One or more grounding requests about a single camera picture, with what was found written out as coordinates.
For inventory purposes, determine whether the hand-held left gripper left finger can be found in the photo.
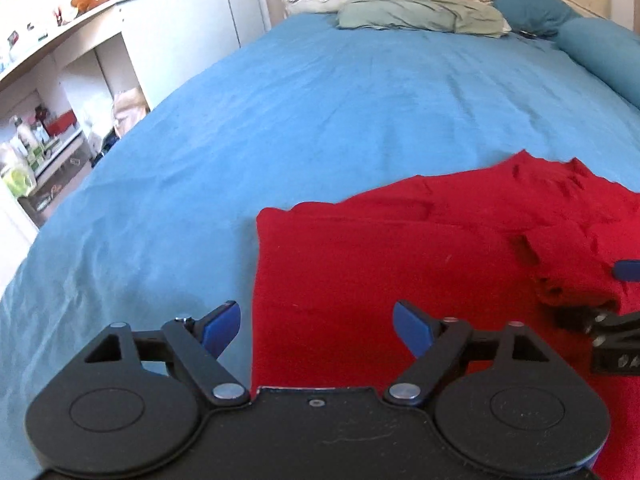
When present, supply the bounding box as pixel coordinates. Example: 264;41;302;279
84;301;251;408

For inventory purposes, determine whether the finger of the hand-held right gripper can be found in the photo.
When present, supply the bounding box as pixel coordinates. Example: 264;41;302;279
553;304;640;349
613;259;640;284

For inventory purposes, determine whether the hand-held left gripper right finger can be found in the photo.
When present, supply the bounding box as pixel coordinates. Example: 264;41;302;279
382;301;552;405

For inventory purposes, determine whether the red knit sweater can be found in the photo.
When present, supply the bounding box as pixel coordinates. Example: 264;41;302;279
250;150;640;480

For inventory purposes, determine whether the blue bed sheet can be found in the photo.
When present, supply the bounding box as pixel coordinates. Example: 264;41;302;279
0;12;640;480

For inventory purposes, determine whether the light blue bolster pillow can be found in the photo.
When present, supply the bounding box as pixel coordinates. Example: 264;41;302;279
556;17;640;111

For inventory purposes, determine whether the white plastic bag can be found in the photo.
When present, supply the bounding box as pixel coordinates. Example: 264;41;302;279
111;87;152;140

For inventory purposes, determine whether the green packet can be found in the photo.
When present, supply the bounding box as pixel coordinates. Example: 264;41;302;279
1;164;37;199

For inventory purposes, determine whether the red box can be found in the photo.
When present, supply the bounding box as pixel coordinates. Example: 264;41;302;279
46;110;79;137

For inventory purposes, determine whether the white bottle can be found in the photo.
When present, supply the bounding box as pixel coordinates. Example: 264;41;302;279
14;116;35;157

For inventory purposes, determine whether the teal pillow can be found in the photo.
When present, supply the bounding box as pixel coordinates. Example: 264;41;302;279
487;0;583;38

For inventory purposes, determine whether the white shelf unit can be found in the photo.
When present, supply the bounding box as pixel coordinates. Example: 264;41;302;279
0;0;158;231

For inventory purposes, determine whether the sage green pillow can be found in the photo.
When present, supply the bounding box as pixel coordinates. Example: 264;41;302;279
336;0;512;38

